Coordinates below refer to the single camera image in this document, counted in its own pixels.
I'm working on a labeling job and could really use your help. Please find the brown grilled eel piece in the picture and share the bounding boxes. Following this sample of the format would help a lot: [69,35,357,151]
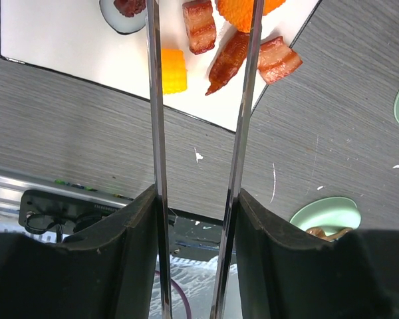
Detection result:
[205,31,249,96]

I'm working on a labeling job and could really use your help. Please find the braised pork belly cube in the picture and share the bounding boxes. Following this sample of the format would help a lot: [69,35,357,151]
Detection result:
[182,0,217,55]

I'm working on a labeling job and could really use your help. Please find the bacon strip piece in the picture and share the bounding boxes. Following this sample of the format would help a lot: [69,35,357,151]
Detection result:
[257,36,303,85]

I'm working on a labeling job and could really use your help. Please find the metal serving tongs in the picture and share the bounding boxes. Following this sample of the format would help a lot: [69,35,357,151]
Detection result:
[144,0,265,319]

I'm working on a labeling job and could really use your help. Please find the yellow egg piece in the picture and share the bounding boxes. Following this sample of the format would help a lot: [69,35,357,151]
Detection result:
[161,49,188,94]

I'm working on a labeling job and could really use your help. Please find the sushi roll slice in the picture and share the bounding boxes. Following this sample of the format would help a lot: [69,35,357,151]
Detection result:
[99,0,146,35]

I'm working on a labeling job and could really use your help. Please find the white square plate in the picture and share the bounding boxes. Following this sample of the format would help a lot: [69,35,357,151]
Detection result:
[0,0,323,134]

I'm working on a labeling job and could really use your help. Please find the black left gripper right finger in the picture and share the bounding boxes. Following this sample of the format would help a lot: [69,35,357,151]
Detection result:
[235,191,399,318]

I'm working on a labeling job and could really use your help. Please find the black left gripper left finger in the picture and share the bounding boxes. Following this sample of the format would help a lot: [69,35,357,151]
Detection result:
[0,184,159,319]

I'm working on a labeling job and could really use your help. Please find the mint green canister lid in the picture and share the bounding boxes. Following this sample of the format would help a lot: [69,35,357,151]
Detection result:
[290,196,362,242]

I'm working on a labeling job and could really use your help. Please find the white slotted cable duct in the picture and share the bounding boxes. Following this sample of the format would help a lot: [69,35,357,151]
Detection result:
[0,220,57,243]

